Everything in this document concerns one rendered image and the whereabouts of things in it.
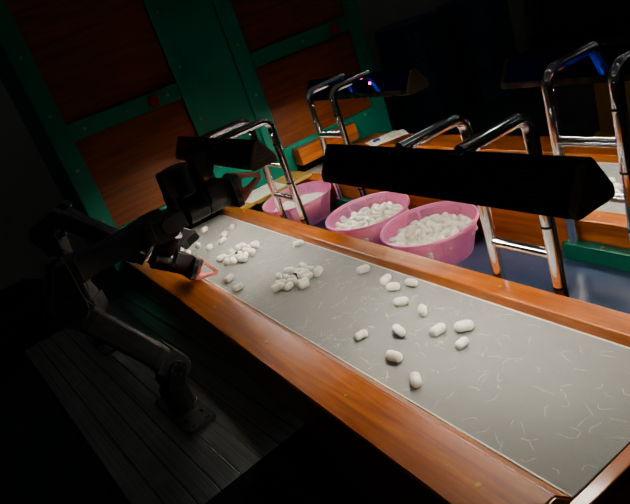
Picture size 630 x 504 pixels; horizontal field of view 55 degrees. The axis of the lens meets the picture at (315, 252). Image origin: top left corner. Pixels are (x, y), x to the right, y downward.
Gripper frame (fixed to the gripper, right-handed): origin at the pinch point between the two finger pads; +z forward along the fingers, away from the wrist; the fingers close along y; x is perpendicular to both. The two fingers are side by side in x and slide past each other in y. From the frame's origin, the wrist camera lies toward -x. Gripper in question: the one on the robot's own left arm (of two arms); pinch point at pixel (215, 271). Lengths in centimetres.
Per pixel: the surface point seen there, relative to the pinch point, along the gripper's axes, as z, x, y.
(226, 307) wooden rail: -6.8, 5.2, -27.5
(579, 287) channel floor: 42, -24, -89
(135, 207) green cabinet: -12, -10, 57
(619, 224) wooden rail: 46, -39, -92
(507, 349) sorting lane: 14, -9, -98
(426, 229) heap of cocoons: 37, -29, -44
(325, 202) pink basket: 41, -31, 15
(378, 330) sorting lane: 8, -3, -70
